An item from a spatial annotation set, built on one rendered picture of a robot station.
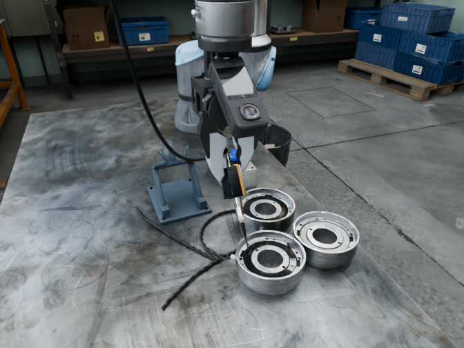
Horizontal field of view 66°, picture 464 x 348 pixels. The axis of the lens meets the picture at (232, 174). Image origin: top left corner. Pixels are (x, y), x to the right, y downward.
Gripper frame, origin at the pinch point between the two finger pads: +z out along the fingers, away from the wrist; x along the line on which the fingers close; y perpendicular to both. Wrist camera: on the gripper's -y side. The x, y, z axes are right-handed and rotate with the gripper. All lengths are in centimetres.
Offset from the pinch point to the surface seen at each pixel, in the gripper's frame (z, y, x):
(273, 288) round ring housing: 11.0, -14.0, -0.7
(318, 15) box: 29, 332, -248
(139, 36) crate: 40, 345, -43
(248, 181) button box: 11.6, 13.5, -9.7
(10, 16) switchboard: 20, 376, 70
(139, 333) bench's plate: 13.2, -12.1, 18.0
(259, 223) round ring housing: 9.6, -1.8, -4.5
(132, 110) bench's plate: 13, 69, 6
